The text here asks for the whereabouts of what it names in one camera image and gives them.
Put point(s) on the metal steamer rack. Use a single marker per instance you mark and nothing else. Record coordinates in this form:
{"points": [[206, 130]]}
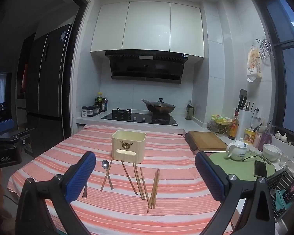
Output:
{"points": [[264, 48]]}

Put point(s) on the pink striped table cloth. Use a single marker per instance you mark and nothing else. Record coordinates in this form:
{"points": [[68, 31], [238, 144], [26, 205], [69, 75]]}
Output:
{"points": [[184, 204]]}

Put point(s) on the black range hood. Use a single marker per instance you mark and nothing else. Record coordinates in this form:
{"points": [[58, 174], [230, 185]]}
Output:
{"points": [[146, 65]]}

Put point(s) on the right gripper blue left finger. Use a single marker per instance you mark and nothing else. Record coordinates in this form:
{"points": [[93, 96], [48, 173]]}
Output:
{"points": [[33, 216]]}

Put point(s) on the white teapot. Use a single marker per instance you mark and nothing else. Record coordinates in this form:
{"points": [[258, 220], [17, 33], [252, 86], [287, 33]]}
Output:
{"points": [[236, 150]]}

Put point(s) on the black wok with lid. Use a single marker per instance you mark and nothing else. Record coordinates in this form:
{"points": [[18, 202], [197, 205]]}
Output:
{"points": [[159, 107]]}

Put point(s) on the black gas stove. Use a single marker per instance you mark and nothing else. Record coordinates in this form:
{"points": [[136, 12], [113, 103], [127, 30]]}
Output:
{"points": [[149, 118]]}

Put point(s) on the yellow printed cup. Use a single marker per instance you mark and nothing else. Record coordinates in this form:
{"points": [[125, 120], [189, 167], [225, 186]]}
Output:
{"points": [[249, 136]]}

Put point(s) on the metal spoon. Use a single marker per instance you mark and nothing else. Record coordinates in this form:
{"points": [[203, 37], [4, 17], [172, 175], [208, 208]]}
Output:
{"points": [[105, 170]]}

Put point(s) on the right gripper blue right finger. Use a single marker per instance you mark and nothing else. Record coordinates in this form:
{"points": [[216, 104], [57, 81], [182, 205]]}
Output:
{"points": [[256, 216]]}

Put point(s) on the hanging paper bag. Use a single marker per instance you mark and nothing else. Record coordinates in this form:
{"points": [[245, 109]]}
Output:
{"points": [[253, 71]]}

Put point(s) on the white knife holder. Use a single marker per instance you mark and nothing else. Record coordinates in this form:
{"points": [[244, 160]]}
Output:
{"points": [[244, 121]]}

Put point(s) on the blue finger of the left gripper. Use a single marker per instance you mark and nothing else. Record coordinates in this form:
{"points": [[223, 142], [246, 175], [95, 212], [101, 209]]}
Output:
{"points": [[6, 125]]}

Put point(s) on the spice jar rack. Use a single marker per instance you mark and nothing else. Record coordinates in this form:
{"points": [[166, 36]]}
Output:
{"points": [[90, 111]]}

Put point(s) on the green glass jug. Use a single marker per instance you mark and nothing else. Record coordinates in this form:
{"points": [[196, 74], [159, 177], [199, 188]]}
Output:
{"points": [[189, 112]]}

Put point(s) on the black refrigerator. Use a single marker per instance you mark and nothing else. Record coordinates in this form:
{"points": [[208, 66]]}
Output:
{"points": [[40, 80]]}

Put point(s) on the black smartphone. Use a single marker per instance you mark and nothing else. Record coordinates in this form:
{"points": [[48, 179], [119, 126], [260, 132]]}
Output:
{"points": [[260, 169]]}

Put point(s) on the white upper cabinets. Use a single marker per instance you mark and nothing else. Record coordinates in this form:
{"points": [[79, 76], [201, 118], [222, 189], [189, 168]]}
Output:
{"points": [[149, 25]]}

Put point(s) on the purple bottle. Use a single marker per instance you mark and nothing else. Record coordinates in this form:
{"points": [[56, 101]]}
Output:
{"points": [[266, 138]]}

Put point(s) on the drinking glass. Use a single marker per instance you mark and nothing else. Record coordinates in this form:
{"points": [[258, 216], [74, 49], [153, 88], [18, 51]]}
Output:
{"points": [[285, 160]]}

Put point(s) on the white bowl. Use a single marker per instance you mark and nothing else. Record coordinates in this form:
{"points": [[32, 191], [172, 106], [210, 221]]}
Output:
{"points": [[271, 152]]}

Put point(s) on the sauce bottles group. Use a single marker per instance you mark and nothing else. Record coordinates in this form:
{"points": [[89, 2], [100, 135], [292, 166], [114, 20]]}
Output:
{"points": [[102, 102]]}

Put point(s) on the wooden cutting board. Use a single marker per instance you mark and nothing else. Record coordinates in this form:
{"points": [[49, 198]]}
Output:
{"points": [[207, 141]]}

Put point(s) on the green round mat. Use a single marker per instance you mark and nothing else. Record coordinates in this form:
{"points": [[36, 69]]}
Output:
{"points": [[244, 170]]}

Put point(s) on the cream utensil holder box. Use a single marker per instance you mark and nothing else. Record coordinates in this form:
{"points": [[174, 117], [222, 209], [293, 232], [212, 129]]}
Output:
{"points": [[128, 146]]}

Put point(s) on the soy sauce bottle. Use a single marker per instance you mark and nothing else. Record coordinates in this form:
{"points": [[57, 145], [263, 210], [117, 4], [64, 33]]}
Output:
{"points": [[234, 125]]}

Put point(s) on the yellow snack bag basket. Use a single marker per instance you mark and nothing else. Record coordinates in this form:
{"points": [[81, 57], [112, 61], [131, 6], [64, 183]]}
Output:
{"points": [[219, 124]]}

